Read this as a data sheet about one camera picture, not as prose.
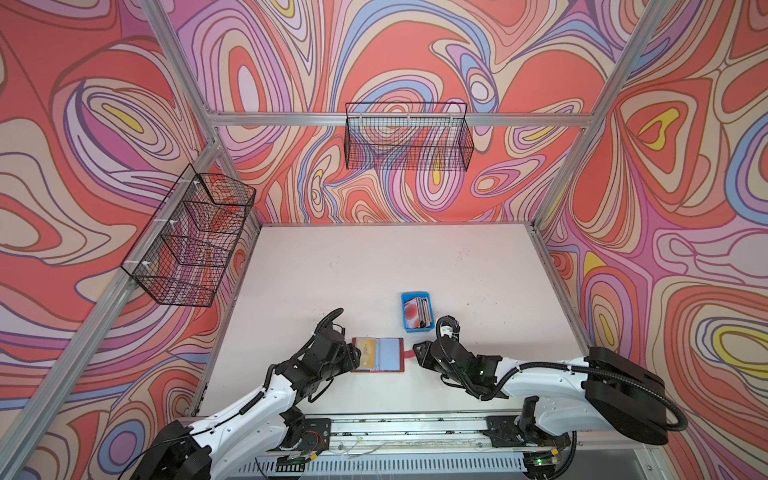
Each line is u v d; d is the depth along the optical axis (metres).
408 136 0.96
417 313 0.91
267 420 0.55
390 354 0.86
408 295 0.96
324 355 0.65
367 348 0.86
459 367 0.62
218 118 0.87
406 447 0.73
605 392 0.44
